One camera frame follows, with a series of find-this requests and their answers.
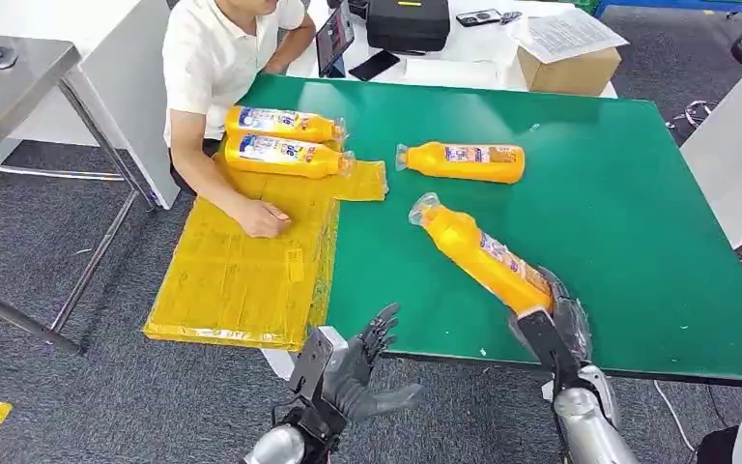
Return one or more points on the person's right hand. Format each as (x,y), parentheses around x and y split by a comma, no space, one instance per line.
(262,219)

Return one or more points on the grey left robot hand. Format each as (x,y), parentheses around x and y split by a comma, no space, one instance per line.
(358,391)

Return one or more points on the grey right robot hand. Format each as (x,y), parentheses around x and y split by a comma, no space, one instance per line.
(572,326)

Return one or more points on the orange drink bottle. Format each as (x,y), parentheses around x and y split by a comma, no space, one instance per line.
(268,153)
(435,161)
(467,246)
(268,121)

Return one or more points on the white table leg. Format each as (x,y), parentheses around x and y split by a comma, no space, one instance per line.
(279,365)
(549,392)

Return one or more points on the yellow sheet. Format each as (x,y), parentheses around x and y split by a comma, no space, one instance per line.
(236,288)

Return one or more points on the green table mat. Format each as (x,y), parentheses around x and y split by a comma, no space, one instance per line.
(633,224)

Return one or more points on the black phone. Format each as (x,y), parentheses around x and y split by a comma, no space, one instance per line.
(374,65)

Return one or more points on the dark tablet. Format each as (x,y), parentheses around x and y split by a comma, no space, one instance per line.
(332,35)

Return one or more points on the black carry case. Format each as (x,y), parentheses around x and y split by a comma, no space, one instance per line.
(406,25)

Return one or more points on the cardboard box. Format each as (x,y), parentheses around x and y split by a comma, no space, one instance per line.
(570,78)

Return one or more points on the steel table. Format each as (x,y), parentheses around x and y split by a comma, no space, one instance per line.
(0,96)

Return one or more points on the printed paper sheet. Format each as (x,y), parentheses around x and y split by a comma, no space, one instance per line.
(570,36)

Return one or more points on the black device with lens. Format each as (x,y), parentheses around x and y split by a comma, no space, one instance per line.
(478,18)

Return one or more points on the small grey metal part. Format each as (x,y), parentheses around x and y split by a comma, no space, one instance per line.
(3,58)

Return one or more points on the bunch of keys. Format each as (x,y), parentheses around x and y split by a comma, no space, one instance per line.
(510,17)

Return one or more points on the green crate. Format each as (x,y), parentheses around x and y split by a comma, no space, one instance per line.
(587,5)

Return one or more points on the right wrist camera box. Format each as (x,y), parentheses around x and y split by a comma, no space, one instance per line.
(547,349)

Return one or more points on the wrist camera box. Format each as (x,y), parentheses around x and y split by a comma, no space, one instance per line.
(547,349)
(316,358)

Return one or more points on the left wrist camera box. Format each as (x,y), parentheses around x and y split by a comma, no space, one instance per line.
(316,358)

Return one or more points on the blue metal frame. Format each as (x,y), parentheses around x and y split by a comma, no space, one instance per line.
(697,5)

